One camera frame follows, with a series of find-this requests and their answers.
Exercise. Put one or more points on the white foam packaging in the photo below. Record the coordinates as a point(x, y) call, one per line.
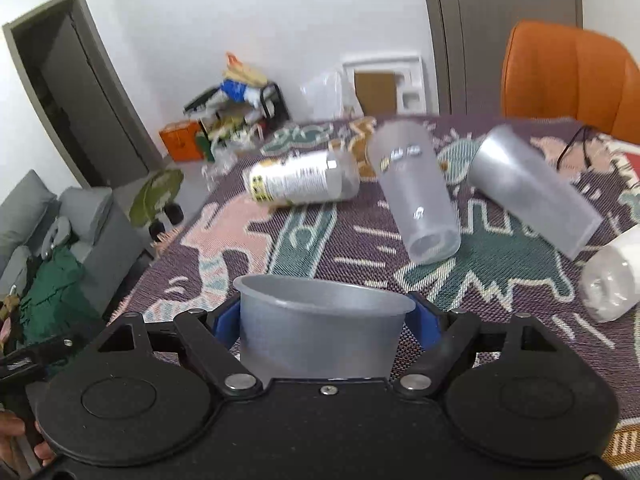
point(387, 85)

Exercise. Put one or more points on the frosted tall plastic cup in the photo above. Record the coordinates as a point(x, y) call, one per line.
point(530, 190)
point(417, 195)

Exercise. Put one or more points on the dark green cloth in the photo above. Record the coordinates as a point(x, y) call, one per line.
point(52, 295)

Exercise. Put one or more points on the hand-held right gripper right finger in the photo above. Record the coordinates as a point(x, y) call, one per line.
point(424, 324)

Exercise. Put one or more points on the clear plastic bag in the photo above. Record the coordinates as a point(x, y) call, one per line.
point(325, 97)

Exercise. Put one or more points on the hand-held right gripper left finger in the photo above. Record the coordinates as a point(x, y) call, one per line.
point(227, 322)

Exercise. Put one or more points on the orange box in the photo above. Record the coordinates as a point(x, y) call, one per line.
point(181, 141)

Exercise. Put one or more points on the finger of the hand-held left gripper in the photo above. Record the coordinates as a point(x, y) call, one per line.
point(27, 357)

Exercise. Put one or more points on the green fan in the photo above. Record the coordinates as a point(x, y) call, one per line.
point(156, 195)

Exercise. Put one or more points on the grey cabinet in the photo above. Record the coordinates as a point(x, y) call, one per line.
point(500, 20)

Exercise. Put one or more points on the pile of household clutter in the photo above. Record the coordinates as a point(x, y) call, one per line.
point(240, 105)

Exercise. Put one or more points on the grey door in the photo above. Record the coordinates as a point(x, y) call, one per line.
point(85, 100)

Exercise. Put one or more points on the printed blanket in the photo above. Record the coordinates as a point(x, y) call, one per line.
point(345, 245)

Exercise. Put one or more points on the translucent grey plastic cup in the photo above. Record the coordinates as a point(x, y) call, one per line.
point(315, 330)

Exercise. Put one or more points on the grey sofa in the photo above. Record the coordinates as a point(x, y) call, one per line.
point(55, 230)

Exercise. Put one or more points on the orange chair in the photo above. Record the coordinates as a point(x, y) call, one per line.
point(570, 75)

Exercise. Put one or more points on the yellow labelled clear cup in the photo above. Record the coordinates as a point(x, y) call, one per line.
point(300, 176)

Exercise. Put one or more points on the person's left hand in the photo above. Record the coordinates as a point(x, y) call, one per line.
point(20, 435)

